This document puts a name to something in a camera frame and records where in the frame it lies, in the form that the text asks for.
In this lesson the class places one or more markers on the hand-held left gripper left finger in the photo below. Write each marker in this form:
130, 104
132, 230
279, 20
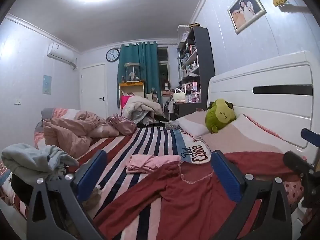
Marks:
92, 175

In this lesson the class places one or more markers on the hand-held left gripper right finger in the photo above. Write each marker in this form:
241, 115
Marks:
225, 177

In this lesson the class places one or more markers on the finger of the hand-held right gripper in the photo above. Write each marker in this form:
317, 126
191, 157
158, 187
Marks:
311, 137

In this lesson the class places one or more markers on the red garment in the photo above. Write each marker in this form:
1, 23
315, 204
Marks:
190, 200

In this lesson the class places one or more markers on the grey clothes pile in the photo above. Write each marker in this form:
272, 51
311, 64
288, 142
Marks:
25, 157

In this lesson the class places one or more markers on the beige clothes pile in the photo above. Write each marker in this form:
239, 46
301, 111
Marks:
145, 105

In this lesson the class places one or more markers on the pink patterned bed sheet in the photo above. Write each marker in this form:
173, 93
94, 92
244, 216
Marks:
292, 192

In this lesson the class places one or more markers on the mauve pillow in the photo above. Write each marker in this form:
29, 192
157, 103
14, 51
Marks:
237, 140

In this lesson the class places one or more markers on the pink quilt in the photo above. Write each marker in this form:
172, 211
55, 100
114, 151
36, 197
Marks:
65, 132

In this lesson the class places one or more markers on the pink garment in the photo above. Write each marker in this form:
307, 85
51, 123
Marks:
145, 163

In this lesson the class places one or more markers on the pink satin cloth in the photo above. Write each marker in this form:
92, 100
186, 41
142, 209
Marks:
122, 125

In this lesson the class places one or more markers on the green plush toy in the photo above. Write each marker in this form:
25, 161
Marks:
220, 116

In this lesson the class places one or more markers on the white pillow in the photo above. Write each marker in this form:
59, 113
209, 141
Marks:
192, 125

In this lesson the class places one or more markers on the striped blanket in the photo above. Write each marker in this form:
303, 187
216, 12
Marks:
150, 142

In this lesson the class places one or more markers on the white bed headboard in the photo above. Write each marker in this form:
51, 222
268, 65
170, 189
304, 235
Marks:
275, 80

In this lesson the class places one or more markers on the black garment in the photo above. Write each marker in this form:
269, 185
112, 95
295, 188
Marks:
21, 190

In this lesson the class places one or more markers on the bright pink cloth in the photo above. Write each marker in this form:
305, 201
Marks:
125, 102

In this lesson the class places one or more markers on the white door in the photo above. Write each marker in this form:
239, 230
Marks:
93, 90

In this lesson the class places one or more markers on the white handbag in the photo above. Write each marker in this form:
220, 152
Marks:
179, 96

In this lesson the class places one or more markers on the yellow cabinet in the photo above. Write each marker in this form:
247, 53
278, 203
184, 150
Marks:
131, 88

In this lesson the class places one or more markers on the glass display case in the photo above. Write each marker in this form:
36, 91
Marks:
132, 72

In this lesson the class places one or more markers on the brown wig on stand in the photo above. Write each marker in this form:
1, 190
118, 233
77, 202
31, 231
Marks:
165, 85

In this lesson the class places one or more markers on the dark bookshelf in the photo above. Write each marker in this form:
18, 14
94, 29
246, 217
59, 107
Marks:
207, 55

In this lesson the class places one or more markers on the teal curtain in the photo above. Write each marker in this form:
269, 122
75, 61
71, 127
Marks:
147, 62

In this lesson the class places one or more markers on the window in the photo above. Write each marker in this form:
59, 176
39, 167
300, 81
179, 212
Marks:
163, 67

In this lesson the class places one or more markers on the white air conditioner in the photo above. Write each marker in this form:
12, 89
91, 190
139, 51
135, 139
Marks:
60, 52

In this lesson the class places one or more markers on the framed photo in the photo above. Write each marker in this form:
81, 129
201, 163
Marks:
246, 10

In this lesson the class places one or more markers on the clear box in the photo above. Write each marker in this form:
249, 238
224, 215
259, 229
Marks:
183, 33

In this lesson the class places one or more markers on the light blue wall poster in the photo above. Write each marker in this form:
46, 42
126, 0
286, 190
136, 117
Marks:
47, 85

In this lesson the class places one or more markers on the round wall clock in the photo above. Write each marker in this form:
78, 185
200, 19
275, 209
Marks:
113, 55

